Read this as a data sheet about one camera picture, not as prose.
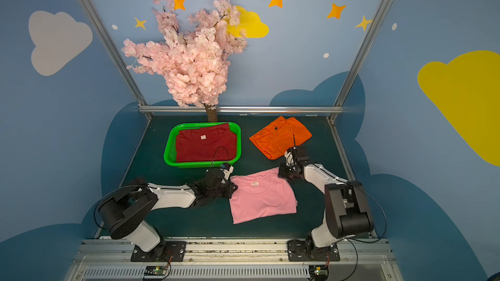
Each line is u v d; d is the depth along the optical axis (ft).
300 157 2.45
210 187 2.32
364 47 2.91
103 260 4.07
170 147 3.17
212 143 3.50
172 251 2.46
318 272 2.40
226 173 2.72
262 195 2.91
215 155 3.35
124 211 1.47
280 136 3.71
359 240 1.50
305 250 2.43
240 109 4.03
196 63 2.13
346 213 1.48
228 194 2.63
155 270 2.35
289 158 2.75
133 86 3.45
